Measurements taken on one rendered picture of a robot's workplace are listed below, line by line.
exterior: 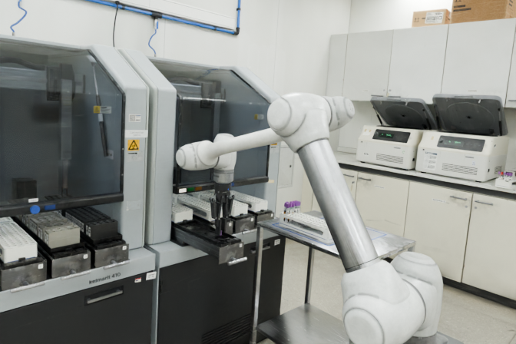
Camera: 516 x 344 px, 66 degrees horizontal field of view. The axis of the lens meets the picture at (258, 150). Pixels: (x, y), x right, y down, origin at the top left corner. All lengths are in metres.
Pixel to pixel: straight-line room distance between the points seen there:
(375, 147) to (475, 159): 0.86
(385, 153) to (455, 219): 0.80
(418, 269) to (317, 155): 0.43
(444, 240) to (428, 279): 2.40
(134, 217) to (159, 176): 0.20
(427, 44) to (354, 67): 0.76
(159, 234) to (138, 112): 0.56
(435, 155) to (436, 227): 0.60
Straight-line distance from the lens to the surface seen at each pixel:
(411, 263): 1.27
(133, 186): 1.76
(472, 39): 3.89
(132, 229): 1.80
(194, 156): 1.57
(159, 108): 1.77
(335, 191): 1.14
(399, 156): 3.73
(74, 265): 1.64
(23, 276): 1.60
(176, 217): 1.93
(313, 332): 2.19
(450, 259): 3.69
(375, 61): 4.22
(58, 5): 2.81
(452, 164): 3.58
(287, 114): 1.14
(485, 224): 3.55
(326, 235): 1.77
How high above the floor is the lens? 1.39
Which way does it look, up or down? 7 degrees down
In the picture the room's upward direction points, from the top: 4 degrees clockwise
